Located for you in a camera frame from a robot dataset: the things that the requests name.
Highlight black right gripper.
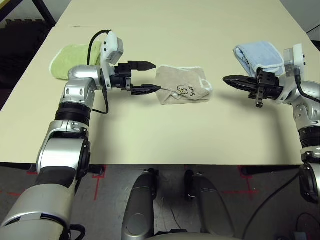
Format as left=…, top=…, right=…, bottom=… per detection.
left=222, top=67, right=285, bottom=109

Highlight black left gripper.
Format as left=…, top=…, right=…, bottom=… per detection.
left=109, top=60, right=161, bottom=96

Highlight beige towel with white trim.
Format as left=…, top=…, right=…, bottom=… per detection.
left=155, top=64, right=214, bottom=106

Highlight folded light blue towel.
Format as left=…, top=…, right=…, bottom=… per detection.
left=232, top=41, right=286, bottom=77

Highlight folded green towel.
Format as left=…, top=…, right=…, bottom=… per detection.
left=49, top=43, right=103, bottom=81

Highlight dark foam floor mat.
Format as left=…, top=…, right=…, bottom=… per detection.
left=0, top=18, right=55, bottom=111

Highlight grey robot left leg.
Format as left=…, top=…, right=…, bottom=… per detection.
left=121, top=167, right=160, bottom=240

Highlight grey robot leg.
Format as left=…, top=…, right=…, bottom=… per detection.
left=121, top=167, right=160, bottom=240
left=184, top=169, right=235, bottom=240

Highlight grey robot right leg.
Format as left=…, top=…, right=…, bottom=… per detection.
left=184, top=169, right=235, bottom=240

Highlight light grey robot waist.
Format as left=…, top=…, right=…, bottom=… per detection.
left=152, top=231, right=238, bottom=240

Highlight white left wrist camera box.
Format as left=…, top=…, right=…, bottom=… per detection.
left=99, top=30, right=125, bottom=91

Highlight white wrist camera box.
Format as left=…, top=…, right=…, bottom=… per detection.
left=276, top=43, right=306, bottom=105
left=99, top=30, right=125, bottom=91

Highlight black left wrist camera cable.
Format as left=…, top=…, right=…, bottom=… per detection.
left=67, top=29, right=110, bottom=240

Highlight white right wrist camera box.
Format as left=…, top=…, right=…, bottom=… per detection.
left=276, top=43, right=306, bottom=105

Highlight beige side table black frame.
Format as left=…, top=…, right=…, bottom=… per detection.
left=0, top=0, right=57, bottom=27

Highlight black floor cable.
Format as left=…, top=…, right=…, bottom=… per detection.
left=242, top=173, right=302, bottom=240

